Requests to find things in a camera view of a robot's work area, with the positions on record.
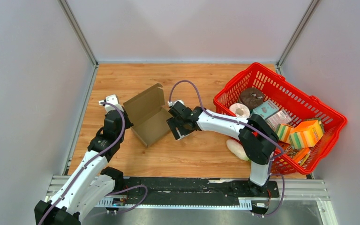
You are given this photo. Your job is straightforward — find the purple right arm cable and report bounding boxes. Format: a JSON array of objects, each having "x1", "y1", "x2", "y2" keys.
[{"x1": 168, "y1": 80, "x2": 287, "y2": 218}]

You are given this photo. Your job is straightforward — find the white tissue roll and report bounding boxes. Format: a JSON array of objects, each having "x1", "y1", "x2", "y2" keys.
[{"x1": 229, "y1": 103, "x2": 250, "y2": 118}]

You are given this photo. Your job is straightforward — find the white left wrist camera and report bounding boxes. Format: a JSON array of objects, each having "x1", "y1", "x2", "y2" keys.
[{"x1": 98, "y1": 94, "x2": 124, "y2": 113}]

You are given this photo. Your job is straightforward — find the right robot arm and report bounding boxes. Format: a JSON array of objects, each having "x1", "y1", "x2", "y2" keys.
[{"x1": 166, "y1": 101, "x2": 279, "y2": 196}]

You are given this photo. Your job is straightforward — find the brown round chocolate cake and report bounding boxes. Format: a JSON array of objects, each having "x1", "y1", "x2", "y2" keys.
[{"x1": 238, "y1": 88, "x2": 265, "y2": 111}]

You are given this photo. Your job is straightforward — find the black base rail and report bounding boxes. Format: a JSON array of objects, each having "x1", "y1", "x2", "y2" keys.
[{"x1": 97, "y1": 177, "x2": 282, "y2": 214}]

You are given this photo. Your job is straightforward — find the red plastic basket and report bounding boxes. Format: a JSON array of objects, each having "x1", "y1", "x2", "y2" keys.
[{"x1": 213, "y1": 62, "x2": 347, "y2": 175}]

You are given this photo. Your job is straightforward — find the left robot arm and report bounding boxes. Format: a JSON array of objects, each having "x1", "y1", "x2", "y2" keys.
[{"x1": 34, "y1": 103, "x2": 133, "y2": 225}]

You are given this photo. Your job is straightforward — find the brown cardboard box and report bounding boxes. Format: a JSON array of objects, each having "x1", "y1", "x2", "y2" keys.
[{"x1": 123, "y1": 83, "x2": 171, "y2": 148}]

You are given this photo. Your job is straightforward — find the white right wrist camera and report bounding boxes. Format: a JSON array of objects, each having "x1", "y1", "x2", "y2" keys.
[{"x1": 167, "y1": 100, "x2": 184, "y2": 108}]

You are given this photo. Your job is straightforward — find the pink transparent packet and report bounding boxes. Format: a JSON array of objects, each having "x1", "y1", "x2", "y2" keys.
[{"x1": 265, "y1": 109, "x2": 292, "y2": 131}]

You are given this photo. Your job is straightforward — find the orange snack bag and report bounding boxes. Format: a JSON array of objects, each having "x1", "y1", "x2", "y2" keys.
[{"x1": 285, "y1": 145, "x2": 311, "y2": 166}]

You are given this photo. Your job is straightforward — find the orange sponge pack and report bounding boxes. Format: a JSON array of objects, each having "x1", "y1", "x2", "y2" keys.
[{"x1": 289, "y1": 118, "x2": 325, "y2": 149}]

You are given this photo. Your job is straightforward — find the striped colourful sponge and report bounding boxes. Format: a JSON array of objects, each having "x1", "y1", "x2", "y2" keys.
[{"x1": 275, "y1": 124, "x2": 295, "y2": 144}]

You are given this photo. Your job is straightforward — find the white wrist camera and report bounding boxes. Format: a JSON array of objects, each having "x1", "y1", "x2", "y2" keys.
[
  {"x1": 98, "y1": 94, "x2": 124, "y2": 113},
  {"x1": 167, "y1": 100, "x2": 184, "y2": 108}
]

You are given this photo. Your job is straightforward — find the teal small box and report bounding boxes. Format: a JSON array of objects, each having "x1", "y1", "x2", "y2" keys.
[{"x1": 251, "y1": 100, "x2": 279, "y2": 120}]

